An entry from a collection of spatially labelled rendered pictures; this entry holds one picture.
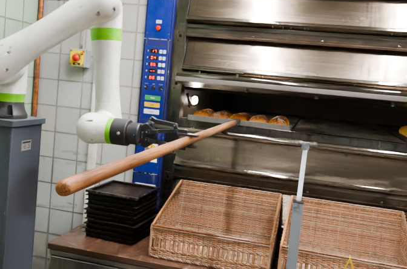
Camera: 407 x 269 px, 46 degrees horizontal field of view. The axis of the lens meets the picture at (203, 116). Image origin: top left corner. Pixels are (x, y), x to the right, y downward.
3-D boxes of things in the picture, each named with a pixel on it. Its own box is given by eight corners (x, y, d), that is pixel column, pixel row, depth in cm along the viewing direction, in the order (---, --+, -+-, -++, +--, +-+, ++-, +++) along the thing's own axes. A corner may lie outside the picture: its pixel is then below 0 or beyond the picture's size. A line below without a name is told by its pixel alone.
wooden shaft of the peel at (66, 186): (68, 199, 81) (69, 181, 80) (51, 196, 81) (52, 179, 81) (237, 126, 247) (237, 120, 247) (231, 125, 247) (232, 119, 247)
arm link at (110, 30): (86, -13, 169) (121, -12, 170) (90, -7, 181) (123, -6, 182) (87, 39, 170) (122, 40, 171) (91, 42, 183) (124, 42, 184)
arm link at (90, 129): (68, 143, 164) (71, 111, 163) (86, 139, 176) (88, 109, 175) (106, 149, 161) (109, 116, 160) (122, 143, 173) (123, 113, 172)
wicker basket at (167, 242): (175, 227, 265) (180, 178, 263) (278, 244, 252) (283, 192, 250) (145, 257, 217) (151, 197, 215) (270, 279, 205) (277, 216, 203)
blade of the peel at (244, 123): (289, 131, 249) (289, 125, 249) (187, 119, 262) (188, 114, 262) (292, 125, 284) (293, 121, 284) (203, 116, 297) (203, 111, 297)
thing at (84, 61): (74, 66, 277) (76, 49, 276) (90, 68, 274) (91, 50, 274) (68, 66, 270) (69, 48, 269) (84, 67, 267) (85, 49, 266)
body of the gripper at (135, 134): (135, 120, 167) (160, 123, 165) (133, 143, 168) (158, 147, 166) (127, 121, 160) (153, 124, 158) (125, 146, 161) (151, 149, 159)
